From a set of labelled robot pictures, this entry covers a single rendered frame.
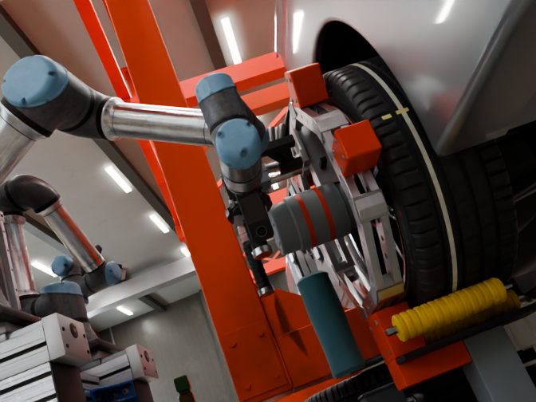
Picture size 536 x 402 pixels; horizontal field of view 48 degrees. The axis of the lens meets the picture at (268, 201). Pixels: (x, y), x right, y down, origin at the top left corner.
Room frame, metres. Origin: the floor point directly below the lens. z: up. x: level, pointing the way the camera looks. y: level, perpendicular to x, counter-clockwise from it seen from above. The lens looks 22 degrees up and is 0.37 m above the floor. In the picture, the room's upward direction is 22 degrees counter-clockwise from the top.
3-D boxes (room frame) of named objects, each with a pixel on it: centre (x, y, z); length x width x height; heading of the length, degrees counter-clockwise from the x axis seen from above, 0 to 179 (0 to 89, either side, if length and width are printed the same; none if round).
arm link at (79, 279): (2.00, 0.74, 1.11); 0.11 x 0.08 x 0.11; 77
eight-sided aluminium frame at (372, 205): (1.44, -0.16, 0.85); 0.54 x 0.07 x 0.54; 7
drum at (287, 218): (1.43, -0.09, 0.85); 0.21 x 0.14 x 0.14; 97
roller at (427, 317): (1.34, -0.27, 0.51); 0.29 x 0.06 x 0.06; 97
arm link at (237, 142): (0.95, 0.01, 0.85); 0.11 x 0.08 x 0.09; 7
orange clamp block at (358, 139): (1.13, -0.20, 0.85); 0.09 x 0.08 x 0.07; 7
